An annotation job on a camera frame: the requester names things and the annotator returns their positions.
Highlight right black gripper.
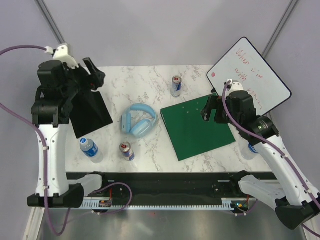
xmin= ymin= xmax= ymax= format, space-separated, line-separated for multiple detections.
xmin=199 ymin=94 xmax=242 ymax=128

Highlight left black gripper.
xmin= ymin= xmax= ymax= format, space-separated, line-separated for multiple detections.
xmin=62 ymin=57 xmax=106 ymax=100

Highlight black canvas bag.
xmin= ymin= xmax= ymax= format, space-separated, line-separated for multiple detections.
xmin=70 ymin=90 xmax=113 ymax=139

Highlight energy drink can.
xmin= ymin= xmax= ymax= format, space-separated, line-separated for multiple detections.
xmin=171 ymin=76 xmax=182 ymax=97
xmin=119 ymin=141 xmax=135 ymax=162

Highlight plastic water bottle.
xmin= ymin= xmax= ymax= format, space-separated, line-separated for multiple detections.
xmin=79 ymin=137 xmax=103 ymax=164
xmin=241 ymin=143 xmax=259 ymax=160

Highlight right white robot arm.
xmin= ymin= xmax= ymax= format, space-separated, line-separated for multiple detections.
xmin=200 ymin=90 xmax=320 ymax=230

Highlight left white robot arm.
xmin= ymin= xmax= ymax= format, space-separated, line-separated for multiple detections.
xmin=27 ymin=57 xmax=113 ymax=208

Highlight green binder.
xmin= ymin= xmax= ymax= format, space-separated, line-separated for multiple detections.
xmin=160 ymin=96 xmax=236 ymax=161

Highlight white whiteboard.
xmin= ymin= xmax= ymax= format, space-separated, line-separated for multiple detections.
xmin=207 ymin=37 xmax=292 ymax=115

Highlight light blue headphones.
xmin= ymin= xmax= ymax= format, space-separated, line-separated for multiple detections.
xmin=120 ymin=103 xmax=158 ymax=138

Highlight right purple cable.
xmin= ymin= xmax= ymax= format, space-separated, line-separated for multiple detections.
xmin=223 ymin=83 xmax=320 ymax=237

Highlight purple cable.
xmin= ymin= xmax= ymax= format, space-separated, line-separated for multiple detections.
xmin=223 ymin=83 xmax=320 ymax=237
xmin=0 ymin=44 xmax=72 ymax=236

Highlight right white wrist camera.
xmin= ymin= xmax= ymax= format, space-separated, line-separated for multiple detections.
xmin=224 ymin=79 xmax=244 ymax=94

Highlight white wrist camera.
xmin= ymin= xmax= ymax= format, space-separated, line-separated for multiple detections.
xmin=224 ymin=79 xmax=244 ymax=94
xmin=45 ymin=42 xmax=79 ymax=69

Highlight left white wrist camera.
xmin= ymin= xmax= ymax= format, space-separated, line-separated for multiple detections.
xmin=45 ymin=42 xmax=79 ymax=69

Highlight left aluminium corner post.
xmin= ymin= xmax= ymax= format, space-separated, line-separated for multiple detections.
xmin=34 ymin=0 xmax=65 ymax=44

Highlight aluminium corner post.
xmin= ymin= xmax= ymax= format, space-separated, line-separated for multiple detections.
xmin=34 ymin=0 xmax=65 ymax=44
xmin=262 ymin=0 xmax=300 ymax=58

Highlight white cable duct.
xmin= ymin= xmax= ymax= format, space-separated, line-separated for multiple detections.
xmin=79 ymin=197 xmax=249 ymax=211

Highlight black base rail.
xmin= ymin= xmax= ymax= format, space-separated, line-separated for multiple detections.
xmin=66 ymin=171 xmax=276 ymax=207

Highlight right aluminium corner post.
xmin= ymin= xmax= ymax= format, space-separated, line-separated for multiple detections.
xmin=262 ymin=0 xmax=300 ymax=58

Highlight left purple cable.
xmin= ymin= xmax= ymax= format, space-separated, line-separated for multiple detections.
xmin=0 ymin=44 xmax=72 ymax=236

